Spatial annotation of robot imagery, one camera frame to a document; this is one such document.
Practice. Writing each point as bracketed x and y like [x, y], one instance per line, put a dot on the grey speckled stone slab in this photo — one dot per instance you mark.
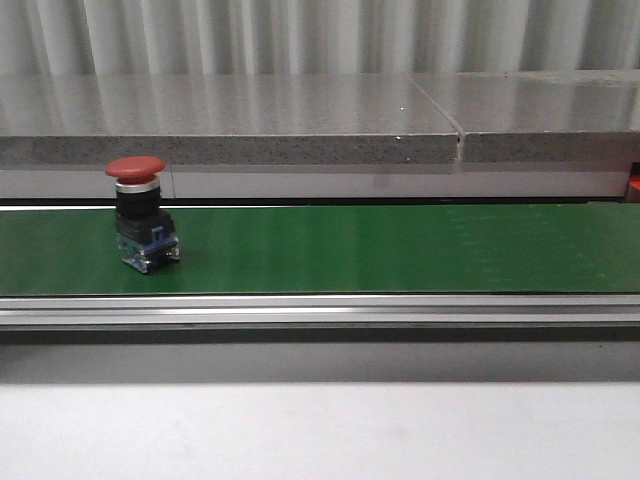
[232, 120]

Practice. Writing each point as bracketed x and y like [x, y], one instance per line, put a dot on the white curtain backdrop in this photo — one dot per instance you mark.
[293, 37]

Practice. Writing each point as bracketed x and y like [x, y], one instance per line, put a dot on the red mushroom push button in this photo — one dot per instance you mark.
[146, 234]

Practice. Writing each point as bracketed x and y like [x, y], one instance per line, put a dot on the green conveyor belt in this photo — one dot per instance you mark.
[550, 248]

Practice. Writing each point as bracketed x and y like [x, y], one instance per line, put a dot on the aluminium conveyor frame rail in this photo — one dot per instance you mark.
[319, 311]

